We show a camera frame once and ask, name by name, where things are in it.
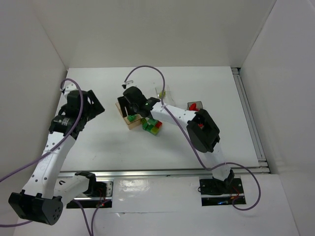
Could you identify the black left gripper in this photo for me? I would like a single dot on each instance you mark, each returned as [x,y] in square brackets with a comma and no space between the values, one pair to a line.
[94,104]

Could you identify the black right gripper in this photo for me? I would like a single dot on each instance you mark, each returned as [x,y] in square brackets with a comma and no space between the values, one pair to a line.
[122,105]

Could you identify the green lego brick square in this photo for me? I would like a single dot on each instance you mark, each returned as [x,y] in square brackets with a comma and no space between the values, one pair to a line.
[131,118]

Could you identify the green lego brick small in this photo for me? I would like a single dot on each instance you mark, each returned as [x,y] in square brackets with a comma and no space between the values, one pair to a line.
[147,127]

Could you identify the green four-stud lego brick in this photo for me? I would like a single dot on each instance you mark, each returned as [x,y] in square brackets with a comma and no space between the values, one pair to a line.
[152,121]

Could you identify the red lego brick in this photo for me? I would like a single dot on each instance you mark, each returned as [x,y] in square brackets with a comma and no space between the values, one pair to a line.
[158,124]
[193,107]

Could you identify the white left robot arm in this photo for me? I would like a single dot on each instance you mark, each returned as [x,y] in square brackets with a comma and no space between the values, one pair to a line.
[43,197]

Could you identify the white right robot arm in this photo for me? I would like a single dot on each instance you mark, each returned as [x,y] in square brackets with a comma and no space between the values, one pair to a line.
[199,129]

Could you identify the orange transparent container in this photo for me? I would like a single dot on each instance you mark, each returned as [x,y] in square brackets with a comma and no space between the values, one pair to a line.
[130,124]

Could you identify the clear transparent container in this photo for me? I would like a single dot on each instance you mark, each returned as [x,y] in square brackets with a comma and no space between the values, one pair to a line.
[168,96]

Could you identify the dark grey transparent container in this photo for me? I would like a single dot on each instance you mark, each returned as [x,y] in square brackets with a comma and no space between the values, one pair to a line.
[199,104]

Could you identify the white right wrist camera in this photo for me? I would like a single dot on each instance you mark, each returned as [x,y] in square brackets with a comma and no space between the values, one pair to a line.
[127,83]

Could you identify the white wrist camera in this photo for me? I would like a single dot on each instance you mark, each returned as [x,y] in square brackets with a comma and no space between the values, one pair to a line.
[68,88]
[127,83]

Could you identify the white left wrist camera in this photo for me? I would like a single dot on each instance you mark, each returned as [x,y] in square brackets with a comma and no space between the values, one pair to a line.
[68,88]

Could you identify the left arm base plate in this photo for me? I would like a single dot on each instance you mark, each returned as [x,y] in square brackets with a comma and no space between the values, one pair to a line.
[101,197]

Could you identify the aluminium rail front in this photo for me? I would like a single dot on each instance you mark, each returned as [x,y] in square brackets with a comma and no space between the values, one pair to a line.
[165,173]

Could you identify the aluminium rail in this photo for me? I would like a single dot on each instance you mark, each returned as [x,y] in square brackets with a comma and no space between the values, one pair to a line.
[262,161]
[165,173]

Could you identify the aluminium rail right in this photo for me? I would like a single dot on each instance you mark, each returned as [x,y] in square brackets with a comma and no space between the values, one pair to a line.
[262,161]

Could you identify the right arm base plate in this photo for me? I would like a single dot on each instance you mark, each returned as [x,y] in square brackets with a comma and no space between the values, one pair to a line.
[212,196]

